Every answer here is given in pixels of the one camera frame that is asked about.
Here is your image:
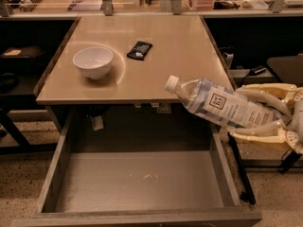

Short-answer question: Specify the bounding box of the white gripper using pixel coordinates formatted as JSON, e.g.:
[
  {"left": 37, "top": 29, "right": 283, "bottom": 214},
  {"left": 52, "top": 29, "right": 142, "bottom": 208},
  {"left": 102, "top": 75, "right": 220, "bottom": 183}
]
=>
[{"left": 227, "top": 83, "right": 303, "bottom": 154}]

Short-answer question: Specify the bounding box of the clear blue plastic water bottle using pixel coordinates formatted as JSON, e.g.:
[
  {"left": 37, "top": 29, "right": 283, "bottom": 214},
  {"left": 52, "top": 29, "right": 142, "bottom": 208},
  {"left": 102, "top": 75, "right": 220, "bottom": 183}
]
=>
[{"left": 165, "top": 76, "right": 280, "bottom": 129}]

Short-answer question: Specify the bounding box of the beige top cabinet counter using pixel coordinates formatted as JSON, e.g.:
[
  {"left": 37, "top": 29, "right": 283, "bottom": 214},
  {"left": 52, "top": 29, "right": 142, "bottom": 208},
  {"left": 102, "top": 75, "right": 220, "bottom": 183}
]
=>
[{"left": 36, "top": 14, "right": 235, "bottom": 108}]

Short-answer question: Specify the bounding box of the open grey drawer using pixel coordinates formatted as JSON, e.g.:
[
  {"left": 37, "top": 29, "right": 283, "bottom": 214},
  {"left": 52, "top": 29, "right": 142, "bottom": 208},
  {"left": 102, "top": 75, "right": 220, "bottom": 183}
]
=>
[{"left": 11, "top": 106, "right": 261, "bottom": 227}]

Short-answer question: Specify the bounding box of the white tag under counter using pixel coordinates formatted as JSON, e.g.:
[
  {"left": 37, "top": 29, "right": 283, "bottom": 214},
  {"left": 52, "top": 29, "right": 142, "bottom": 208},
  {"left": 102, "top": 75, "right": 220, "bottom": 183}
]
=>
[{"left": 90, "top": 115, "right": 104, "bottom": 131}]

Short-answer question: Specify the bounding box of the black snack packet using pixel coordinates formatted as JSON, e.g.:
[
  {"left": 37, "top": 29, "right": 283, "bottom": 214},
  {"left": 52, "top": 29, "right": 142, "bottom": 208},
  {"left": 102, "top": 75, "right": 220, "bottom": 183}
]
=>
[{"left": 127, "top": 41, "right": 152, "bottom": 61}]

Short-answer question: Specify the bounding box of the white ceramic bowl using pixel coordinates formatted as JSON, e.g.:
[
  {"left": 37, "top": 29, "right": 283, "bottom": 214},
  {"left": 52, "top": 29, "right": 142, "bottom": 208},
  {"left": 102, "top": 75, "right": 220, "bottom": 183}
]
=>
[{"left": 73, "top": 46, "right": 114, "bottom": 79}]

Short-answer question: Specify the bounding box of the black bag with note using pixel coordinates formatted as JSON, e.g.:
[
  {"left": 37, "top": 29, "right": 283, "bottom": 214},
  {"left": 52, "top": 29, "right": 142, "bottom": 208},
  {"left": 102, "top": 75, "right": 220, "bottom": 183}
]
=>
[{"left": 0, "top": 46, "right": 45, "bottom": 61}]

